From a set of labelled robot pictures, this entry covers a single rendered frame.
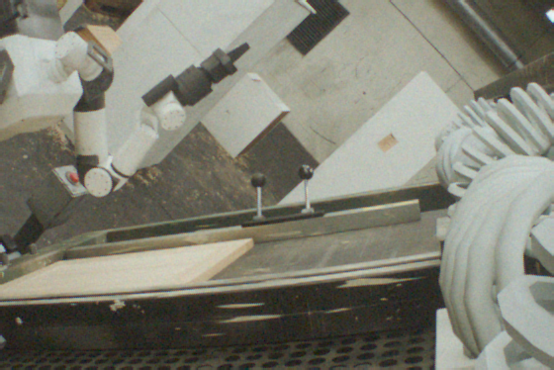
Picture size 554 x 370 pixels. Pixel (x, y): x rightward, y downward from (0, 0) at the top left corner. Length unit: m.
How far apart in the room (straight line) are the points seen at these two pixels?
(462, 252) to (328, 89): 9.34
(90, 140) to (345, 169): 3.66
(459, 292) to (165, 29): 3.74
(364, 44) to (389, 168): 4.68
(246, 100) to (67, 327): 5.69
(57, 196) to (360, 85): 7.84
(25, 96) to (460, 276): 1.17
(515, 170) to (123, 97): 3.81
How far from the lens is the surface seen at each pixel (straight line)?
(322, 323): 0.70
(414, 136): 4.98
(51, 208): 1.94
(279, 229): 1.43
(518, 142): 0.30
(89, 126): 1.57
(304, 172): 1.46
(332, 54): 9.51
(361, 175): 5.04
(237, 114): 6.45
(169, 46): 3.85
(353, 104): 9.44
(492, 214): 0.16
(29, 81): 1.29
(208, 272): 1.15
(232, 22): 3.71
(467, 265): 0.16
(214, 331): 0.74
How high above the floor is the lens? 1.86
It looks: 15 degrees down
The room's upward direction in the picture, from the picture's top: 47 degrees clockwise
